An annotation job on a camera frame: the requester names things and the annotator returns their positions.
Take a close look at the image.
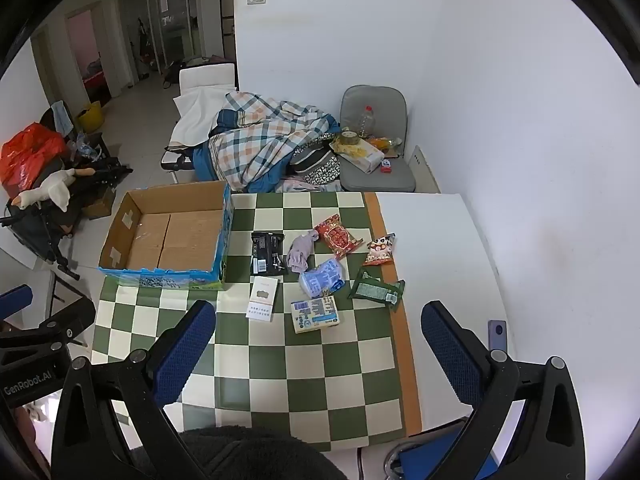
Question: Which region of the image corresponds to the pink cloth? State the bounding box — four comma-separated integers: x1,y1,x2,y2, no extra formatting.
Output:
280,177,343,194

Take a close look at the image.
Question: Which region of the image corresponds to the grey plastic chair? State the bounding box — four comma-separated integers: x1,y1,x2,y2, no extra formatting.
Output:
0,232,88,348

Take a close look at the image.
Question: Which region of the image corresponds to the plaid blanket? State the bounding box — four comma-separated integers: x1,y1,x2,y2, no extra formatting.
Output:
207,92,341,193

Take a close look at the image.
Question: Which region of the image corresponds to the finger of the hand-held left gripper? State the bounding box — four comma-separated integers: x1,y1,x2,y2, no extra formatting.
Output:
0,296,97,358
0,284,34,321

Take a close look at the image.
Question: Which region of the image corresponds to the white folding bed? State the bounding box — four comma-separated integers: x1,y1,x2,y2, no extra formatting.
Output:
160,62,238,183

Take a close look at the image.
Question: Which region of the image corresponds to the white box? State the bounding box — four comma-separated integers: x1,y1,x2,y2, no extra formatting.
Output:
245,276,280,322

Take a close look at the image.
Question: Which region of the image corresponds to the green snack packet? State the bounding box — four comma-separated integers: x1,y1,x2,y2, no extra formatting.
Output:
348,268,406,312

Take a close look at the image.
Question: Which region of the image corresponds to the cardboard box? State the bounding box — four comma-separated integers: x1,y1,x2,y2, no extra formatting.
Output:
97,181,235,292

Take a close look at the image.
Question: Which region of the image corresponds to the yellow bin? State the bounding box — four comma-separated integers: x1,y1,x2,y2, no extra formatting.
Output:
75,101,104,133

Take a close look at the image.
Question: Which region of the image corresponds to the purple smartphone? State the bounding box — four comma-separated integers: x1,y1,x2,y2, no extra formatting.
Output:
487,319,508,353

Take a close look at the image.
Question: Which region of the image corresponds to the green checkered tablecloth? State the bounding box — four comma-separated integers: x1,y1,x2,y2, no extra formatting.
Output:
90,191,420,453

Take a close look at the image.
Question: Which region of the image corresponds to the white slotted panel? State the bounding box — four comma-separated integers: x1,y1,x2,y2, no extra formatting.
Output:
407,145,441,194

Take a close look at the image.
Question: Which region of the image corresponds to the black white patterned cloth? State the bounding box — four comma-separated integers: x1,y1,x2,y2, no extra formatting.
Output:
289,140,342,186

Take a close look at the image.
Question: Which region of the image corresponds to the purple grey sock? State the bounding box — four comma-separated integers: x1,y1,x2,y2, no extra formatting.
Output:
286,230,320,272

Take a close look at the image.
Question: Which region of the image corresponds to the blue chair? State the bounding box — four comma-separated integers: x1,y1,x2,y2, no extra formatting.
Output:
385,427,501,480

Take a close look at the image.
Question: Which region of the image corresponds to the red plastic bag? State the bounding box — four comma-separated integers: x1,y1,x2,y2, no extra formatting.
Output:
0,122,68,186

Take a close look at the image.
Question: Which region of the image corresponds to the large red snack packet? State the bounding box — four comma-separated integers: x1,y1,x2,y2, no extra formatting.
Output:
314,213,363,261

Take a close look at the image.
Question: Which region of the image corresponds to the white paper package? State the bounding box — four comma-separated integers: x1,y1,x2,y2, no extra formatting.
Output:
330,136,385,174

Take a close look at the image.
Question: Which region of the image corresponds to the blue and cream tissue pack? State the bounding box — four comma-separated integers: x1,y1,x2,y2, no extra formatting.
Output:
291,295,340,335

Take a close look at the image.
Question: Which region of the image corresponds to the glass sliding door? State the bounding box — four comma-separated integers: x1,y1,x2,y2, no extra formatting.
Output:
115,0,201,86

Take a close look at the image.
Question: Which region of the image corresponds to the white goose plush toy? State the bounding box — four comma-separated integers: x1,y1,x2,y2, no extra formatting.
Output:
11,166,96,212

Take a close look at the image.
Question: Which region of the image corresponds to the small red cartoon snack packet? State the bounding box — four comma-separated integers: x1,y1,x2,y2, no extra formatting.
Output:
362,233,397,267

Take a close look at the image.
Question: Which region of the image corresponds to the black folded tripod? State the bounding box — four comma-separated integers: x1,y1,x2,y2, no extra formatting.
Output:
0,157,133,281

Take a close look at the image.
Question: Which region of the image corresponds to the clear oil bottle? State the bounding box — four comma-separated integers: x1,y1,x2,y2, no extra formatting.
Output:
356,105,376,138

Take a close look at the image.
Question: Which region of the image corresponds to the blue tissue packet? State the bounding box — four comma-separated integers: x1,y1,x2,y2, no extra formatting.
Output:
299,258,345,298

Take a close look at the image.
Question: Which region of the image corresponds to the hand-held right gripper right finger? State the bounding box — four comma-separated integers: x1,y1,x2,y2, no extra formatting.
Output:
421,300,586,480

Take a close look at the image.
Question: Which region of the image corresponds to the brown floor carton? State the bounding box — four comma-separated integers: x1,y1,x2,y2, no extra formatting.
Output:
80,185,118,219

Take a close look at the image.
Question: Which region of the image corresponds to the black snack packet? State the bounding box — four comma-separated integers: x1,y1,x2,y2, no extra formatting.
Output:
250,231,288,276

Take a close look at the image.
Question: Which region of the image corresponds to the grey cushioned chair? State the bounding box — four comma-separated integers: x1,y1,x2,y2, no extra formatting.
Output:
339,85,417,193

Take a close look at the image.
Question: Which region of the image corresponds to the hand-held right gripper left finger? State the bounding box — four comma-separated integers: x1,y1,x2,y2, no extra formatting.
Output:
51,300,217,480

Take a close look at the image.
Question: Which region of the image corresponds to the white sheet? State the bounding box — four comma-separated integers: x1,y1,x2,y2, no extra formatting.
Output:
167,85,236,148

